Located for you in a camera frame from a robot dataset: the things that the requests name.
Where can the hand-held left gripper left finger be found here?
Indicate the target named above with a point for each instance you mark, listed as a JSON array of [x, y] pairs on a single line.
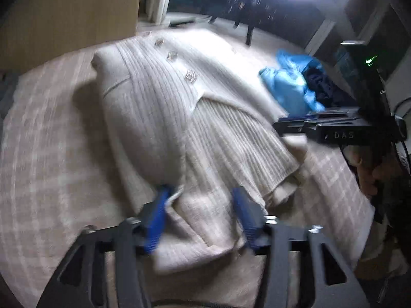
[[157, 218]]

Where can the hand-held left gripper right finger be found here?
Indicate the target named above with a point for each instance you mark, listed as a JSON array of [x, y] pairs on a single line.
[[245, 211]]

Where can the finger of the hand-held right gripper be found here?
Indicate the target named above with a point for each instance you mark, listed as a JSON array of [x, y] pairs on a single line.
[[295, 126], [334, 114]]

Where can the cream knit sweater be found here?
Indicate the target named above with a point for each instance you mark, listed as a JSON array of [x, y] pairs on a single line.
[[154, 102]]

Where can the person's right hand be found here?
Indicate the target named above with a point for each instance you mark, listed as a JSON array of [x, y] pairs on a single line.
[[366, 179]]

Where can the black garment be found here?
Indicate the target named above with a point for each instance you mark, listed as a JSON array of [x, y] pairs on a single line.
[[324, 86]]

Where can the blue garment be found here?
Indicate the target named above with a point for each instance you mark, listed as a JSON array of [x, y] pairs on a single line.
[[289, 83]]

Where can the plaid woven rug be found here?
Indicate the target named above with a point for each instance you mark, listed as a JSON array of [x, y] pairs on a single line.
[[48, 154]]

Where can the light wood board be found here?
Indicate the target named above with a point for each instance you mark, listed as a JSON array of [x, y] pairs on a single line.
[[70, 16]]

